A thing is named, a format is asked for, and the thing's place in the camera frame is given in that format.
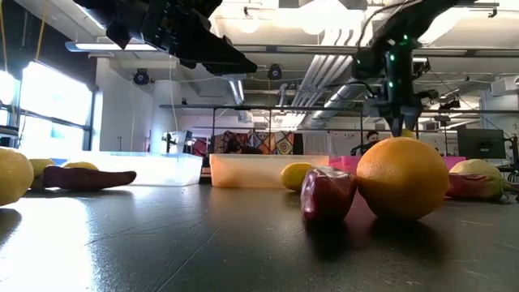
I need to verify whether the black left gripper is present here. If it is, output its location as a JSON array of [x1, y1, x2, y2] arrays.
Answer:
[[105, 0, 259, 77]]

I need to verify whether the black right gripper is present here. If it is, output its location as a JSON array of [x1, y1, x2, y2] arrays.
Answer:
[[363, 91, 440, 137]]

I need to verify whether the round orange fruit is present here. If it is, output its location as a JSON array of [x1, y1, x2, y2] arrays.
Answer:
[[356, 136, 450, 221]]

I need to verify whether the person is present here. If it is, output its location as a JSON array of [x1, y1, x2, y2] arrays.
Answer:
[[225, 140, 264, 156], [350, 130, 382, 157]]

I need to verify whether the black ceiling spotlight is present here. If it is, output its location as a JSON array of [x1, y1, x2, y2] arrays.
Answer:
[[267, 63, 284, 81], [132, 67, 150, 86]]

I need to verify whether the black track light cluster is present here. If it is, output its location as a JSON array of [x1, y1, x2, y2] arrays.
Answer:
[[413, 60, 431, 79]]

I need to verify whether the translucent pink plastic bin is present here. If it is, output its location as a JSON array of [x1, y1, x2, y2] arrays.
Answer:
[[328, 156, 467, 176]]

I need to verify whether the white round column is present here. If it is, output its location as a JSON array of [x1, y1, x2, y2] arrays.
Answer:
[[152, 79, 182, 154]]

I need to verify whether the black background monitor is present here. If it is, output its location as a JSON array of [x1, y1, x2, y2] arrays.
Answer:
[[457, 128, 507, 160]]

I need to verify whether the white ceiling pipe bundle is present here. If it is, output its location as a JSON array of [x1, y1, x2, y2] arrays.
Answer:
[[290, 24, 358, 109]]

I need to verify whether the black device on stand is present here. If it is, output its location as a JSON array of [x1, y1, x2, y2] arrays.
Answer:
[[161, 130, 194, 155]]

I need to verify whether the colourful patterned cloth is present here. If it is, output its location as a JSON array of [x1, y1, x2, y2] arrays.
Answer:
[[210, 130, 295, 156]]

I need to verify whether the long ceiling light fixture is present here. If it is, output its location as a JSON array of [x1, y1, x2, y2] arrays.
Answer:
[[64, 40, 159, 53]]

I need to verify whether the translucent orange plastic bin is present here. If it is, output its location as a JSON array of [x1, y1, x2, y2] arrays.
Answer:
[[209, 153, 330, 189]]

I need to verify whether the black equipment stand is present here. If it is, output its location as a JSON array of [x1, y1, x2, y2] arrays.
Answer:
[[506, 135, 519, 183]]

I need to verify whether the translucent white plastic bin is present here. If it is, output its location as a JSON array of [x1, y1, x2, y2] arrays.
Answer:
[[60, 151, 204, 188]]

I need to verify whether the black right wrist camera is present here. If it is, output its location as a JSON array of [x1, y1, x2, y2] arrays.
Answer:
[[350, 47, 386, 81]]

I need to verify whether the silver ventilation duct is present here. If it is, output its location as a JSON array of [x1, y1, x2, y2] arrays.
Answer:
[[302, 52, 368, 129]]

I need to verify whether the black metal rack frame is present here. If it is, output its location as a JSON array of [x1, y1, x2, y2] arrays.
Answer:
[[159, 104, 519, 156]]

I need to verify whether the grey overhead frame beam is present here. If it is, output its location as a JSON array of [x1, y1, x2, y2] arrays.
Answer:
[[233, 43, 519, 58]]

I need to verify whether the white wall air unit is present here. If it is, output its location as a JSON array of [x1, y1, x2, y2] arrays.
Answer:
[[489, 75, 519, 97]]

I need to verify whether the black window frame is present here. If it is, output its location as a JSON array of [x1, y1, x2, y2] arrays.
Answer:
[[0, 72, 97, 153]]

